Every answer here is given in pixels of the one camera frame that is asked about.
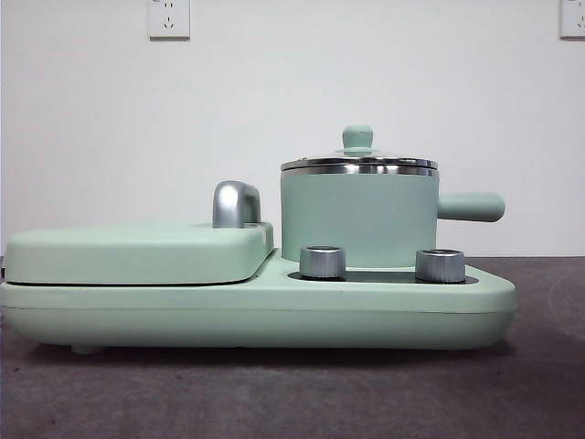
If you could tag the glass pot lid green knob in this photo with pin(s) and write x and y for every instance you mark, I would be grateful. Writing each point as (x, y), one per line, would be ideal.
(358, 137)

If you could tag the silver control knob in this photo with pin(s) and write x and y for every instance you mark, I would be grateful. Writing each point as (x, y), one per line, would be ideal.
(322, 263)
(439, 266)

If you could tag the white wall socket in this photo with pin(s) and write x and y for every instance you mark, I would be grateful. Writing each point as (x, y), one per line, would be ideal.
(169, 20)
(573, 18)

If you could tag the mint green breakfast machine base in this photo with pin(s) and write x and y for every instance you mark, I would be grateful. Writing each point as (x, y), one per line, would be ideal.
(137, 315)

